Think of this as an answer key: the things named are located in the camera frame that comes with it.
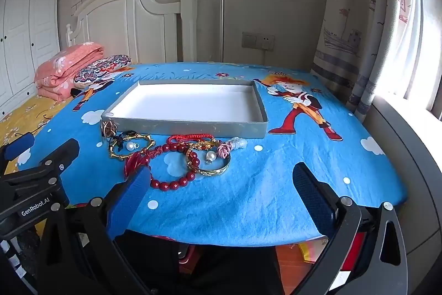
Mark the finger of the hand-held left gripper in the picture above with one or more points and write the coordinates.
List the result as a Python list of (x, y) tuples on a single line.
[(60, 156), (20, 145)]

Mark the pink bead flower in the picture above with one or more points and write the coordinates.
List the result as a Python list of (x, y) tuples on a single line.
[(222, 150)]

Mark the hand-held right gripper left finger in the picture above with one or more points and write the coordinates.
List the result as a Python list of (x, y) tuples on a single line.
[(127, 203)]

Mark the grey cardboard tray box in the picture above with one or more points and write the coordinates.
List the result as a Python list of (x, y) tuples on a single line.
[(190, 108)]

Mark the white wardrobe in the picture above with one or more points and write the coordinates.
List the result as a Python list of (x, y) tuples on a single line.
[(20, 39)]

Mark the printed boat curtain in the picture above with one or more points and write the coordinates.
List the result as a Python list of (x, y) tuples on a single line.
[(348, 39)]

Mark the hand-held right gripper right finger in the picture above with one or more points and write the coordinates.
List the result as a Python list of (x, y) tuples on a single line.
[(310, 198)]

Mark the red leaf pendant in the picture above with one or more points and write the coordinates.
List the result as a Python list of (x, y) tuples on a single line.
[(134, 162)]

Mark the wall socket plate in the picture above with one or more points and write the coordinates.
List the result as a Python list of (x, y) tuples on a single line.
[(266, 41)]

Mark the patterned pillow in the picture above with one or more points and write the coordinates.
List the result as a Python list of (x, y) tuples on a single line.
[(100, 68)]

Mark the pink folded quilt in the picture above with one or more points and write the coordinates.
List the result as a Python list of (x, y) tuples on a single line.
[(65, 67)]

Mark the white bed headboard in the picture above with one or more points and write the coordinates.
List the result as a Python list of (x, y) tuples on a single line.
[(138, 25)]

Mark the red object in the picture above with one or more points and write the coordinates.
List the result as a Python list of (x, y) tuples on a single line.
[(354, 250)]

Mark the yellow floral bed sheet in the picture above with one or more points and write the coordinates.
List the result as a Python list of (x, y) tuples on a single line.
[(24, 115)]

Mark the blue cartoon tablecloth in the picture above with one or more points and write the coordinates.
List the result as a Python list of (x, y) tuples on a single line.
[(241, 205)]

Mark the pearl pendant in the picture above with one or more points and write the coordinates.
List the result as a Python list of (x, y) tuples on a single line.
[(130, 145), (211, 156)]

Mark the wall switch plate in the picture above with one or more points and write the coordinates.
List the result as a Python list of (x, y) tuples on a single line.
[(250, 40)]

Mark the gold bangle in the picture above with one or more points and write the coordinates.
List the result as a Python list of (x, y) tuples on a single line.
[(210, 172)]

